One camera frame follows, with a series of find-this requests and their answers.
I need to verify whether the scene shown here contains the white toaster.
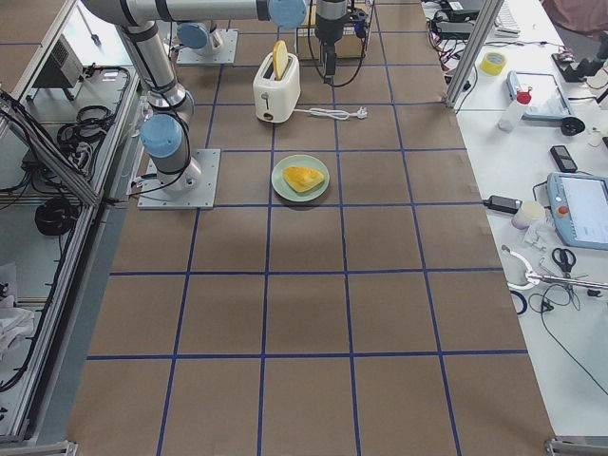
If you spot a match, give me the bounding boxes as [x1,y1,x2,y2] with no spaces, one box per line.
[253,53,301,124]

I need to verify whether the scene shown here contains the grey control box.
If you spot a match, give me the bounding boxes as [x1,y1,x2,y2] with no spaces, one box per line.
[32,35,85,101]

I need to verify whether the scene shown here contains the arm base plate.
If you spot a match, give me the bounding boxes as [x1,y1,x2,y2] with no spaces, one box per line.
[137,149,220,210]
[177,28,238,67]

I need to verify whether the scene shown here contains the blue teach pendant near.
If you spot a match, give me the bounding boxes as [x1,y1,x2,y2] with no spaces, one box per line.
[532,172,607,251]

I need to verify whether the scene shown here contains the black tape roll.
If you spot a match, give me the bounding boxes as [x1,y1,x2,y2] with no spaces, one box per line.
[560,116,586,137]

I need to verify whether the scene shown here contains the white purple cup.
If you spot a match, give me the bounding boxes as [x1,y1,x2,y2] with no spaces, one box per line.
[511,200,545,230]

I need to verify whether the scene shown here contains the blue teach pendant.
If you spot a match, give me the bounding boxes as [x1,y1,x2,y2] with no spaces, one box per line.
[532,172,607,251]
[506,70,574,122]

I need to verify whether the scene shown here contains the toast bread slice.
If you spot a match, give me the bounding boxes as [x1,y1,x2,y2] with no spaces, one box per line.
[272,40,289,81]

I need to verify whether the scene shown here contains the wire shelf rack wooden boards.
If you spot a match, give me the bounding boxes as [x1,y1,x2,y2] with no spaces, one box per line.
[294,1,375,61]

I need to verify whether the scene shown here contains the black power adapter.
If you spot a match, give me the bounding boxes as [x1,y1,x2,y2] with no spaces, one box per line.
[483,195,522,214]

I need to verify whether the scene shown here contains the yellow tape roll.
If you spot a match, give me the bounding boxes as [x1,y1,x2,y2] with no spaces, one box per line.
[480,51,507,76]

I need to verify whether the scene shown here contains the black scissors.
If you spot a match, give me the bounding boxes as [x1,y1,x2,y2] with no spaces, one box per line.
[551,247,577,278]

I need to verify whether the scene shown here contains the aluminium frame post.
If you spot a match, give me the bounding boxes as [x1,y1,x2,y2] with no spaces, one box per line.
[444,0,504,108]

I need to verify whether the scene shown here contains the white bottle red cap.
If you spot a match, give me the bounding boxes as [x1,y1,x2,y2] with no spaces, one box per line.
[497,90,531,132]

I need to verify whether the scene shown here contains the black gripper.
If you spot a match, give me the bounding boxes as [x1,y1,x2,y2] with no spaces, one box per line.
[315,0,344,85]

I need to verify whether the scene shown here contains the blue teach pendant far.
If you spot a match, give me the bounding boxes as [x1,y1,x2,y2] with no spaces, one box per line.
[506,70,574,122]

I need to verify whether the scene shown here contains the black coiled cable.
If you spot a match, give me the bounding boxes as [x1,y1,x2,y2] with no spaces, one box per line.
[34,196,77,238]

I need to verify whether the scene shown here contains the green plate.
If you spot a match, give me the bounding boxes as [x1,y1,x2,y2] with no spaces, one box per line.
[271,154,330,202]

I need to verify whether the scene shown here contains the triangular yellow bread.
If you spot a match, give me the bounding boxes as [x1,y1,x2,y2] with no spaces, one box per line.
[282,166,325,193]

